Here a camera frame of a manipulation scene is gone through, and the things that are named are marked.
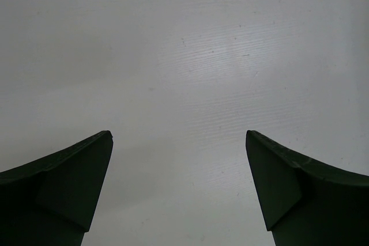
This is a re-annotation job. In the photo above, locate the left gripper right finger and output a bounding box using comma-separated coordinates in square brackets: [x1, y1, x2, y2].
[246, 130, 368, 245]

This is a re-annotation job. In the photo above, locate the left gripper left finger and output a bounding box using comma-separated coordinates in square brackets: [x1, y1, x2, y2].
[1, 130, 113, 245]

